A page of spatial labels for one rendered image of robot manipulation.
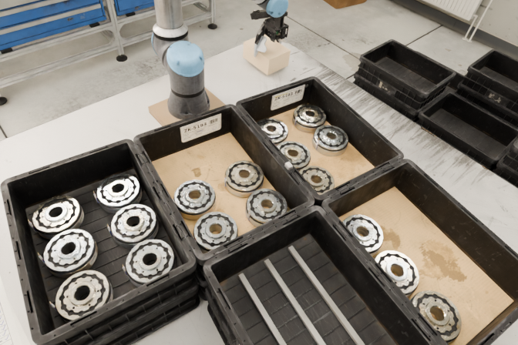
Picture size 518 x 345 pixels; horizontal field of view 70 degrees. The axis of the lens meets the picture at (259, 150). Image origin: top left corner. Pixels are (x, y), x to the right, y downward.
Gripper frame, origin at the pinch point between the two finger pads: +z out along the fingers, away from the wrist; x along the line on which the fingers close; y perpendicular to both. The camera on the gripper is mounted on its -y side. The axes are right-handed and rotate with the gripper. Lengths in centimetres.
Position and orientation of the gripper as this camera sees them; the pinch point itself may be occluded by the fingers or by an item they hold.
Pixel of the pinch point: (266, 50)
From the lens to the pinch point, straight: 161.5
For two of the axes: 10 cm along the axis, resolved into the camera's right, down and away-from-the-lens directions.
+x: 7.5, -4.5, 4.9
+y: 6.6, 5.9, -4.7
